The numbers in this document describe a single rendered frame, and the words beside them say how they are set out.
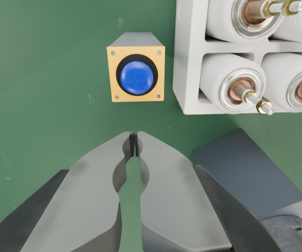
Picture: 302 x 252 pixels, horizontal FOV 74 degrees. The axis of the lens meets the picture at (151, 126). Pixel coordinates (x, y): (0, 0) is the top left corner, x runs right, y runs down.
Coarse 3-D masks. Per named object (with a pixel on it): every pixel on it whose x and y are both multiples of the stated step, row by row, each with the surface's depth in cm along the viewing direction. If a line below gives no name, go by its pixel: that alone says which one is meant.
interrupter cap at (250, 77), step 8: (232, 72) 32; (240, 72) 32; (248, 72) 32; (256, 72) 32; (224, 80) 33; (232, 80) 33; (240, 80) 33; (248, 80) 33; (256, 80) 33; (224, 88) 34; (232, 88) 34; (256, 88) 34; (224, 96) 34; (232, 96) 35; (224, 104) 35; (232, 104) 35; (240, 104) 35; (248, 104) 35
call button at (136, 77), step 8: (128, 64) 24; (136, 64) 24; (144, 64) 24; (128, 72) 24; (136, 72) 24; (144, 72) 24; (120, 80) 25; (128, 80) 24; (136, 80) 24; (144, 80) 25; (152, 80) 25; (128, 88) 25; (136, 88) 25; (144, 88) 25
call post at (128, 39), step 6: (120, 36) 38; (126, 36) 38; (132, 36) 38; (138, 36) 38; (144, 36) 38; (150, 36) 38; (114, 42) 28; (120, 42) 28; (126, 42) 28; (132, 42) 28; (138, 42) 28; (144, 42) 28; (150, 42) 28; (156, 42) 28
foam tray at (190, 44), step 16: (176, 0) 49; (192, 0) 34; (176, 16) 49; (192, 16) 35; (176, 32) 50; (192, 32) 36; (176, 48) 50; (192, 48) 37; (208, 48) 37; (224, 48) 38; (240, 48) 38; (256, 48) 38; (272, 48) 38; (288, 48) 38; (176, 64) 51; (192, 64) 39; (176, 80) 51; (192, 80) 40; (176, 96) 52; (192, 96) 42; (192, 112) 43; (208, 112) 44; (256, 112) 44
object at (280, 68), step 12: (264, 60) 41; (276, 60) 38; (288, 60) 36; (300, 60) 34; (276, 72) 36; (288, 72) 34; (276, 84) 35; (288, 84) 34; (264, 96) 41; (276, 96) 36; (288, 108) 36
